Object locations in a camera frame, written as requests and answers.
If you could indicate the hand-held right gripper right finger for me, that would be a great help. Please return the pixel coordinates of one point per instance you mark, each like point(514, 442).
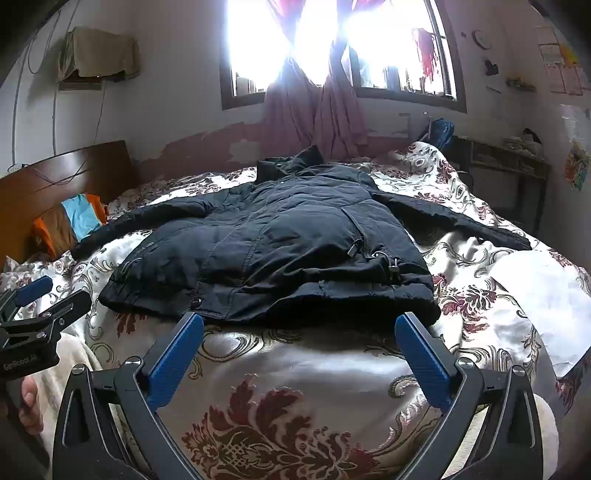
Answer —
point(422, 364)

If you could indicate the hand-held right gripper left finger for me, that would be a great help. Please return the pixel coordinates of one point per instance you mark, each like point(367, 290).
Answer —
point(175, 360)

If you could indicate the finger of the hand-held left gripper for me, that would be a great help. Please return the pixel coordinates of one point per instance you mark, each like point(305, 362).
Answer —
point(64, 314)
point(33, 290)

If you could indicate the black padded jacket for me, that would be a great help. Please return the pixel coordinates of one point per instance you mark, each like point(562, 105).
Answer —
point(277, 240)

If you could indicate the person's left hand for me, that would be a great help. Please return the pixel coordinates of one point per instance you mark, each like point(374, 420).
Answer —
point(32, 406)

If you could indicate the orange and blue pillow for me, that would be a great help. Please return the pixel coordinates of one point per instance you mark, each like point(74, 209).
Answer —
point(78, 212)

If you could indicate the wooden headboard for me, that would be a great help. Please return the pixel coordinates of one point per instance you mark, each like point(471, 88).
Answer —
point(46, 184)

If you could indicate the floral satin bed blanket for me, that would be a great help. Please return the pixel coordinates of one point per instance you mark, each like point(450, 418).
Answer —
point(286, 378)

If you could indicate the white sheet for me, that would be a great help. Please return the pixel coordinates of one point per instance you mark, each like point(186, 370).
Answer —
point(545, 295)

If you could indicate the dark wooden table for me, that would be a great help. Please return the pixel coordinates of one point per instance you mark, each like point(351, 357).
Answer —
point(508, 159)

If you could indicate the blue bag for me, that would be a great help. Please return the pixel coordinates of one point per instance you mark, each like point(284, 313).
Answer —
point(441, 131)

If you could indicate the beige cloth cover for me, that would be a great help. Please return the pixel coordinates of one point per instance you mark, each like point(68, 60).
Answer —
point(99, 50)

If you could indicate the pink curtain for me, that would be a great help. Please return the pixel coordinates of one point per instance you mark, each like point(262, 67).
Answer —
point(339, 115)
point(286, 110)

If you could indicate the red hanging cloth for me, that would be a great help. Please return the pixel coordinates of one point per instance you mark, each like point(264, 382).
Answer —
point(427, 50)

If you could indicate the window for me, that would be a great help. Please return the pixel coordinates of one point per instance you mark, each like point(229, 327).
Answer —
point(392, 46)

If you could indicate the cartoon wall sticker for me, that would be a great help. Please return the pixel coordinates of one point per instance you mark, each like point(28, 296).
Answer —
point(577, 166)

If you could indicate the dark wall ornament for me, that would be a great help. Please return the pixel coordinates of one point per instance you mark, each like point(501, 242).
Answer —
point(491, 68)

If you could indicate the wall poster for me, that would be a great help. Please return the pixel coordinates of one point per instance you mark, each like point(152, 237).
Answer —
point(561, 69)

